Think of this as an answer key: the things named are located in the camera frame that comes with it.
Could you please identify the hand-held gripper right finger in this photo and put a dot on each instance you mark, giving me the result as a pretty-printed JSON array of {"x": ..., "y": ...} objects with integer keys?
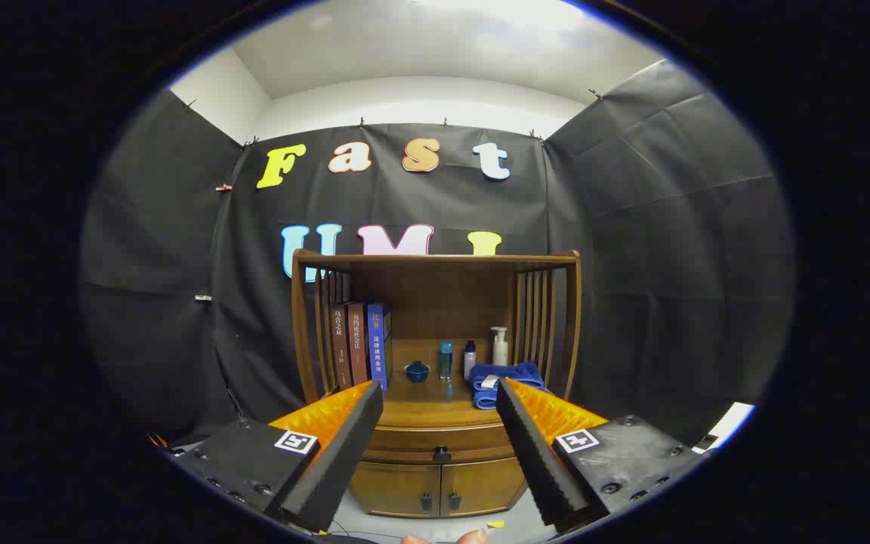
[{"x": 537, "y": 453}]

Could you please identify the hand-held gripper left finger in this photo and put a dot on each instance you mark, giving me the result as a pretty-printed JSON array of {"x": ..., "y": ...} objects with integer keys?
[{"x": 337, "y": 461}]

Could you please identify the wooden drawer with black knob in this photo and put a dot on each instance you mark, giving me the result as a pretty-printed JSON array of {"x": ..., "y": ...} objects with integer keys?
[{"x": 405, "y": 442}]

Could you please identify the wooden cabinet door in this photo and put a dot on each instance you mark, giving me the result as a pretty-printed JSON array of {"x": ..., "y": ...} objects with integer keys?
[
  {"x": 393, "y": 489},
  {"x": 484, "y": 483}
]

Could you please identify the wooden countertop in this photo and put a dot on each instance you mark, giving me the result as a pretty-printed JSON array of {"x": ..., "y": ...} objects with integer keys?
[{"x": 427, "y": 400}]

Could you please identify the wooden cabinet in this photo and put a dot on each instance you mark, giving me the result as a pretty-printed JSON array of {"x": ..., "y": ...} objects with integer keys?
[{"x": 442, "y": 302}]

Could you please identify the blue folded towel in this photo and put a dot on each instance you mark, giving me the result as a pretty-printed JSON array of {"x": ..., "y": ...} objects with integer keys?
[{"x": 514, "y": 372}]

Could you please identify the white pump bottle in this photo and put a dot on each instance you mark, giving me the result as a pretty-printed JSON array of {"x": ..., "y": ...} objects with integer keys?
[{"x": 500, "y": 351}]

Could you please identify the white bottle with dark cap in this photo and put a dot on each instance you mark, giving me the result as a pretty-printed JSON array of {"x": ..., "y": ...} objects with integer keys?
[{"x": 469, "y": 363}]

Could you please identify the brown book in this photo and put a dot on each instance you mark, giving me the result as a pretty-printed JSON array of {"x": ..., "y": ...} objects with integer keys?
[
  {"x": 358, "y": 344},
  {"x": 340, "y": 347}
]

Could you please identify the dark blue lidded cup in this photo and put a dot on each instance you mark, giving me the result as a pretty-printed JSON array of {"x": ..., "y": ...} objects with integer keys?
[{"x": 417, "y": 372}]

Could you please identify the blue book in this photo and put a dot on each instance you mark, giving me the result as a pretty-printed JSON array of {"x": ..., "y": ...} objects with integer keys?
[{"x": 377, "y": 347}]

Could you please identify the teal bottle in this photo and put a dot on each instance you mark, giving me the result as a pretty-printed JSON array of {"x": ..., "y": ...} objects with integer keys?
[{"x": 445, "y": 361}]

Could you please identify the black backdrop cloth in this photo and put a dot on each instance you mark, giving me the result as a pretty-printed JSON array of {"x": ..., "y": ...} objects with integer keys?
[{"x": 631, "y": 227}]

